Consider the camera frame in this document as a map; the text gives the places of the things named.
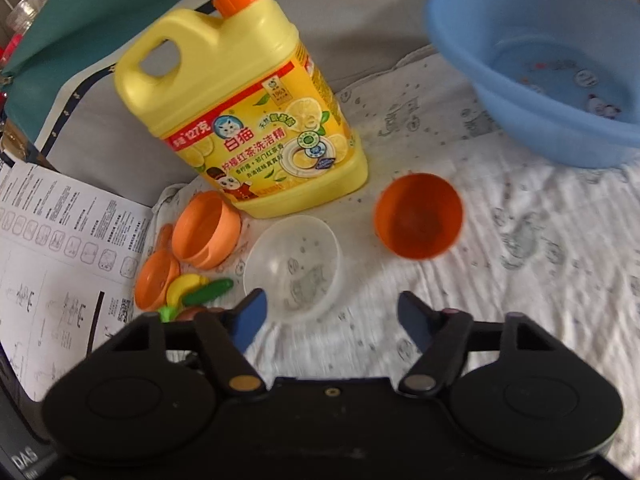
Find orange toy pan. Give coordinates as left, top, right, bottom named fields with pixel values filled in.
left=135, top=225, right=181, bottom=311

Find white printed cloth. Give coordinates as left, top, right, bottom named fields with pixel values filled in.
left=150, top=45, right=640, bottom=480

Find clear plastic bowl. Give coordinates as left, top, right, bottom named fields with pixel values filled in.
left=242, top=215, right=343, bottom=325

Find toy banana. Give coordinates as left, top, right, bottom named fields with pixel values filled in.
left=165, top=274, right=211, bottom=307

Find orange toy pot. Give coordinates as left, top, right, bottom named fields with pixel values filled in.
left=171, top=191, right=243, bottom=268

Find yellow dish soap bottle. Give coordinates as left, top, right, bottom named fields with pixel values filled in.
left=114, top=0, right=369, bottom=220

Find small orange bowl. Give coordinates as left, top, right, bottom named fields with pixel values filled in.
left=374, top=173, right=464, bottom=260

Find dark box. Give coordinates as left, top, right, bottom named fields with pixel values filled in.
left=0, top=345, right=66, bottom=480

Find teal grey star-trim quilt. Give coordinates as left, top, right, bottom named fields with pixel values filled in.
left=0, top=0, right=451, bottom=206

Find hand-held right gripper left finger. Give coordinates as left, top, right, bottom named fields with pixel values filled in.
left=97, top=287, right=268, bottom=396

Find white instruction sheet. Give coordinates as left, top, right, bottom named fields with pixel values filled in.
left=0, top=162, right=153, bottom=402

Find clear plastic container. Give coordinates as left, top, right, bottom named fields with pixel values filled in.
left=7, top=0, right=48, bottom=31

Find blue plastic basin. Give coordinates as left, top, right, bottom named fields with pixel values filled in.
left=424, top=0, right=640, bottom=170

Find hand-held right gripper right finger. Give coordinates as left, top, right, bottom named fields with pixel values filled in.
left=397, top=290, right=556, bottom=396

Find toy cucumber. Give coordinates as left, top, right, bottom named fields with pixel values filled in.
left=182, top=278, right=234, bottom=307

